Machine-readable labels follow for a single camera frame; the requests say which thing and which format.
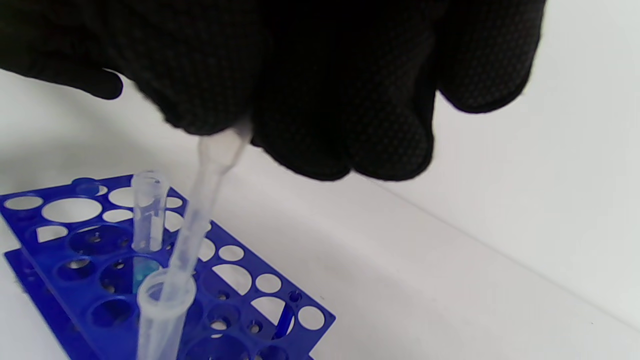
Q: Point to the clear test tube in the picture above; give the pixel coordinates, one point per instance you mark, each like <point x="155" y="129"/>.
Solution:
<point x="149" y="210"/>

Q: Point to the person's right hand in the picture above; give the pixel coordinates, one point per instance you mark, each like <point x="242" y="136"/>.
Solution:
<point x="310" y="65"/>

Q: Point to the clear plastic transfer pipette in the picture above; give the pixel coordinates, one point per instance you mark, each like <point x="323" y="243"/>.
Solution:
<point x="210" y="175"/>

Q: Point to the test tube with blue liquid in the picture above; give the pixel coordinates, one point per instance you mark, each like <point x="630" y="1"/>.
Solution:
<point x="162" y="320"/>

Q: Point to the blue test tube rack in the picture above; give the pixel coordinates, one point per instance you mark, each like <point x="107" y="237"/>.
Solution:
<point x="60" y="280"/>

